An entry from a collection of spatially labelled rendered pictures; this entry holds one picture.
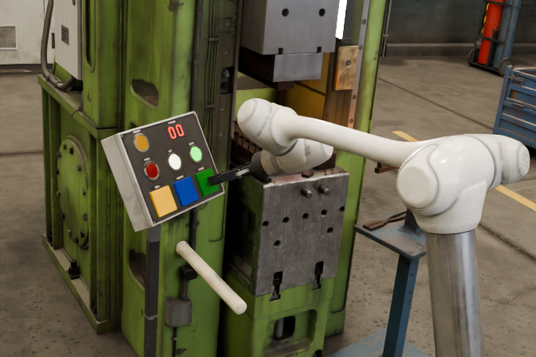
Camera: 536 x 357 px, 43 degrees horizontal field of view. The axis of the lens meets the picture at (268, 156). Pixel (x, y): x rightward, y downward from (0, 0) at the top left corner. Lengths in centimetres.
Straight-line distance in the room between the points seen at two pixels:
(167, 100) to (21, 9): 522
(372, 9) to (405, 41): 739
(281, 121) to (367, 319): 186
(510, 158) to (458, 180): 18
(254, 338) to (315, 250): 41
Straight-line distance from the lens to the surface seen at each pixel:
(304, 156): 183
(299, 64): 237
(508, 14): 959
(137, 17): 263
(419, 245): 266
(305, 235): 258
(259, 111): 173
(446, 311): 146
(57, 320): 331
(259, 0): 230
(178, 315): 264
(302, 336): 291
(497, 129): 644
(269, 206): 242
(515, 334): 360
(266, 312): 266
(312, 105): 276
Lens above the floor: 182
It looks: 20 degrees down
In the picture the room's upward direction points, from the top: 5 degrees clockwise
